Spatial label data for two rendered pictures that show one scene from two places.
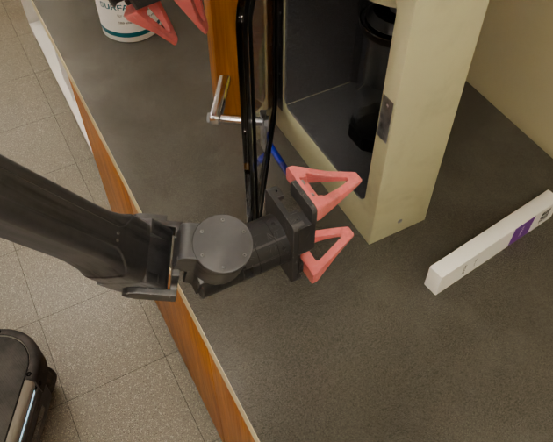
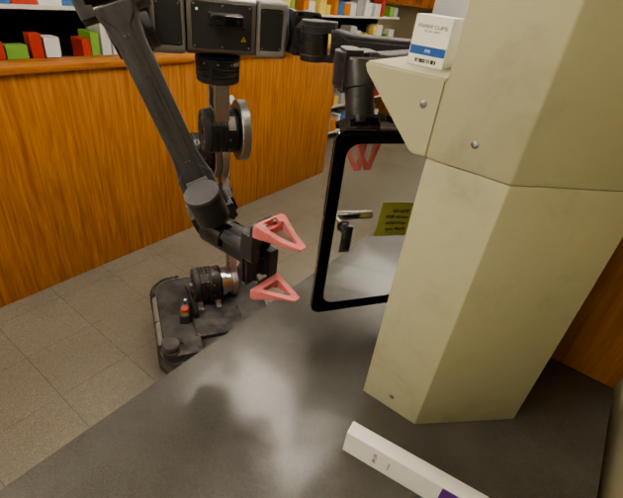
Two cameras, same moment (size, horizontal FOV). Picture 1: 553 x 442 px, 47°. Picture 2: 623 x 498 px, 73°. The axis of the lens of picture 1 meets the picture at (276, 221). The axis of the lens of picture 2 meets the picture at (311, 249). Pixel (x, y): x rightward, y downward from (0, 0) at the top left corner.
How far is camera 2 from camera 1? 63 cm
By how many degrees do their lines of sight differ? 48
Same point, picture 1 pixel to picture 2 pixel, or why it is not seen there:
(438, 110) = (434, 308)
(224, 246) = (199, 193)
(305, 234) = (245, 241)
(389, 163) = (387, 320)
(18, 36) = not seen: hidden behind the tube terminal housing
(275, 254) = (234, 245)
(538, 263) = not seen: outside the picture
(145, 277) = not seen: hidden behind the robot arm
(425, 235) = (399, 428)
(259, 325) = (260, 345)
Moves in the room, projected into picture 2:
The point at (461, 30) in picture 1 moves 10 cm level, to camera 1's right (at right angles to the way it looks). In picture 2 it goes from (461, 239) to (519, 283)
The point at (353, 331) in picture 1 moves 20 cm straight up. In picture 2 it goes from (280, 398) to (290, 317)
